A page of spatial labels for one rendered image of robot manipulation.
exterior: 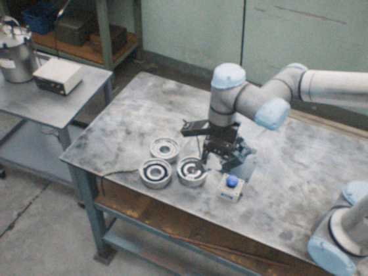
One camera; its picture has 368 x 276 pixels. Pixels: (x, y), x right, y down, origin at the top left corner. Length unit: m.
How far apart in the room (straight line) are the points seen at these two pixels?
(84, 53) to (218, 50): 1.04
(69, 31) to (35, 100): 1.25
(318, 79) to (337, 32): 1.71
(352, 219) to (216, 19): 2.07
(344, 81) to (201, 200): 0.58
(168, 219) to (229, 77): 0.75
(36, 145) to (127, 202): 0.92
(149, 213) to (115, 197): 0.16
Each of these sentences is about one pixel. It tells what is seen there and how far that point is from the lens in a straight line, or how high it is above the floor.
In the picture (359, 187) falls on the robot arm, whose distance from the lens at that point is 1.03.
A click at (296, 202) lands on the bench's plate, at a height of 0.80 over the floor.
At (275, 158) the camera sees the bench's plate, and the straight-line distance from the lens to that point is 1.32.
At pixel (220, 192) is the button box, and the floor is 0.83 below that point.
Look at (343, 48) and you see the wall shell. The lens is 2.60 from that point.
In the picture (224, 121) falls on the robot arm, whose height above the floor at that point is 1.15.
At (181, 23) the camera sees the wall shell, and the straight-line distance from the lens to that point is 2.83.
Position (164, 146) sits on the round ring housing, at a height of 0.82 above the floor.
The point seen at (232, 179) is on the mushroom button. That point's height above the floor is 0.87.
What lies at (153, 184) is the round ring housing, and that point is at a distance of 1.14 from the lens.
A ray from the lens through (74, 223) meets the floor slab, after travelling 2.08.
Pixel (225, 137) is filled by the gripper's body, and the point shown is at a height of 1.08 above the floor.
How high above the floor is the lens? 1.75
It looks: 46 degrees down
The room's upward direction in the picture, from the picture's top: 4 degrees clockwise
